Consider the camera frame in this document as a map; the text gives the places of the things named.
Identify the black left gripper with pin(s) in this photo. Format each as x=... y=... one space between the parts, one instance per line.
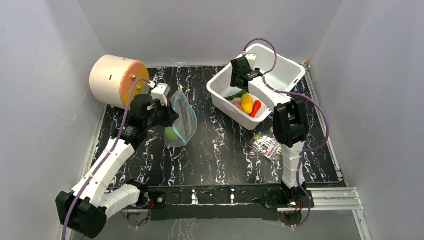
x=171 y=115

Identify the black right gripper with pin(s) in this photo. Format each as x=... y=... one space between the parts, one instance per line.
x=238 y=74

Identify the green toy lime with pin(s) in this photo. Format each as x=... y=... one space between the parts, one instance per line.
x=171 y=136

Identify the clear zip top bag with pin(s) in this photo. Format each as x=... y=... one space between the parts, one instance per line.
x=187 y=123

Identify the white plastic bin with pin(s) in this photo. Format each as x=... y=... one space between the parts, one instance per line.
x=284 y=77

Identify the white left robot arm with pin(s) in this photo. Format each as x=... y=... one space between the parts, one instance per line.
x=86 y=208

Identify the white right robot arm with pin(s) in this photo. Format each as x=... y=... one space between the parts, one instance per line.
x=290 y=129

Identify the green toy cucumber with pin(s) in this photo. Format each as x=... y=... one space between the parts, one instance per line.
x=237 y=95

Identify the toy peach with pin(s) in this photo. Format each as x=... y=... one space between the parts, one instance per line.
x=237 y=102

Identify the yellow toy mango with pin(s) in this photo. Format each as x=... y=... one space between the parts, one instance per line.
x=247 y=104

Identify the red toy pepper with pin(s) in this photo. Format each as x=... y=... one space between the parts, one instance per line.
x=256 y=107

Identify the cream cylinder with orange face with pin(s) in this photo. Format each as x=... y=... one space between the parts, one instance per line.
x=112 y=77

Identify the pack of coloured markers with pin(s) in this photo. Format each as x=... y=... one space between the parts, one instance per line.
x=264 y=146

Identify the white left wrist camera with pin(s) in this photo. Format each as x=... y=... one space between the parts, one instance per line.
x=160 y=92

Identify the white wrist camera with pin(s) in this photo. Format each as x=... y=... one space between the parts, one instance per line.
x=160 y=92
x=249 y=56

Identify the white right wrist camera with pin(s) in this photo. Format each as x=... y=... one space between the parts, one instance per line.
x=249 y=56

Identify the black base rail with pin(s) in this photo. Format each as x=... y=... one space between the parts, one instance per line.
x=220 y=202

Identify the aluminium frame rail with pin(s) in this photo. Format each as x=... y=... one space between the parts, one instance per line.
x=339 y=198

